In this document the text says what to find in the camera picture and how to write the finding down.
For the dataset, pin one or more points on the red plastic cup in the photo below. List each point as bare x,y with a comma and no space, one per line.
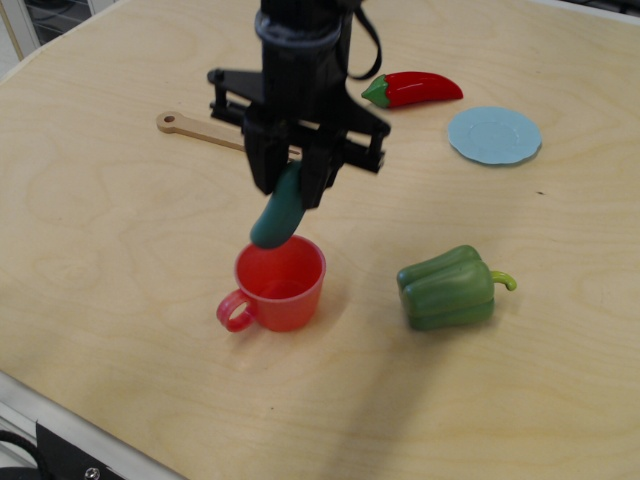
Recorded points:
279,288

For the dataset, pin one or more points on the light blue toy plate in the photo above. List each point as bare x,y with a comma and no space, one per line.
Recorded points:
494,136

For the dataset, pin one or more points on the green toy bell pepper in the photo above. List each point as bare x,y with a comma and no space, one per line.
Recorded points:
455,288

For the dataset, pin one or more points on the aluminium table frame rail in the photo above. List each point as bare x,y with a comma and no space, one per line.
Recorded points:
22,408

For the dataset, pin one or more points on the dark green toy cucumber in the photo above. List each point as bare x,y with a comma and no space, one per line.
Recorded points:
283,212

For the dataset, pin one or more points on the wooden slotted spatula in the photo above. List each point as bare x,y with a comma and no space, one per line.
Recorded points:
171,122

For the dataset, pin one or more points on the black corner bracket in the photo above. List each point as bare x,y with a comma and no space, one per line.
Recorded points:
66,461

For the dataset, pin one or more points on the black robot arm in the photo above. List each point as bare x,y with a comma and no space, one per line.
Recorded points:
310,21

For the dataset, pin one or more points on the red toy chili pepper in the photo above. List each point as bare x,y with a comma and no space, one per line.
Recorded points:
410,87

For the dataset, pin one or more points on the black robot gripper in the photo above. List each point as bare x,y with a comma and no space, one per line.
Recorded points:
299,98

